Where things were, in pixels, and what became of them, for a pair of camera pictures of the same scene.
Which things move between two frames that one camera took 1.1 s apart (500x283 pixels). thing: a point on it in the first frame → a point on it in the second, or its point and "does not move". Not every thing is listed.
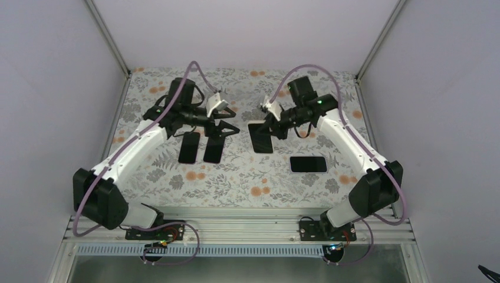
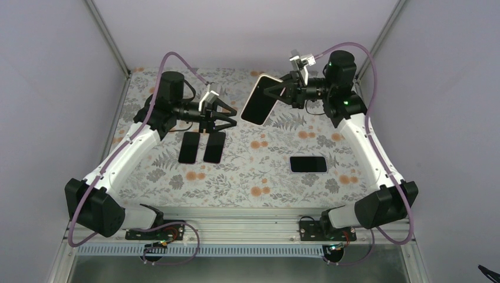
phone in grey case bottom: [308, 164] does not move
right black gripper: [270, 121] → [295, 91]
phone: [214, 148] does not move
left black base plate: [170, 232] does not move
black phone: [189, 147] does not move
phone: [260, 137] → [259, 104]
